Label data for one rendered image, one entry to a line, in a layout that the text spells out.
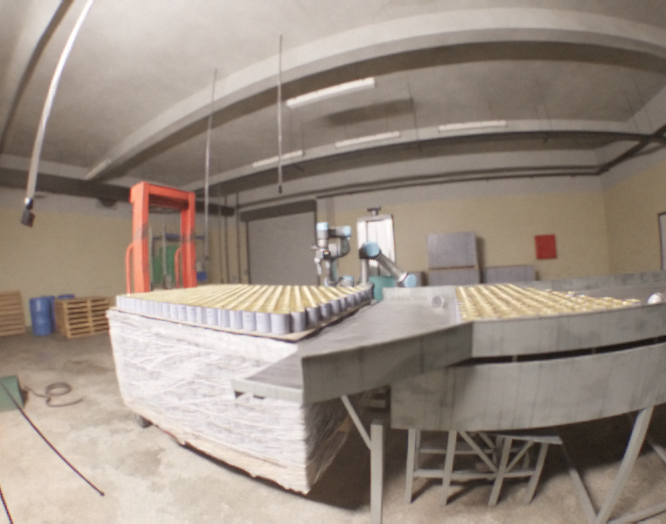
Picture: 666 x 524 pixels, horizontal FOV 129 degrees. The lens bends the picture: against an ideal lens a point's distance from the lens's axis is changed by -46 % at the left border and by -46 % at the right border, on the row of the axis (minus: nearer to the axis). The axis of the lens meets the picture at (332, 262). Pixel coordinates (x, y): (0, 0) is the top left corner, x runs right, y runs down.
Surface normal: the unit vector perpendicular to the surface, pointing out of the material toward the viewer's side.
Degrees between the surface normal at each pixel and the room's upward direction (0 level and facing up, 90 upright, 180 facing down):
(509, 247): 90
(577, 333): 90
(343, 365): 90
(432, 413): 90
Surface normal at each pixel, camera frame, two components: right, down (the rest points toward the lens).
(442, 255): -0.35, -0.01
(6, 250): 0.92, -0.06
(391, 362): 0.38, -0.04
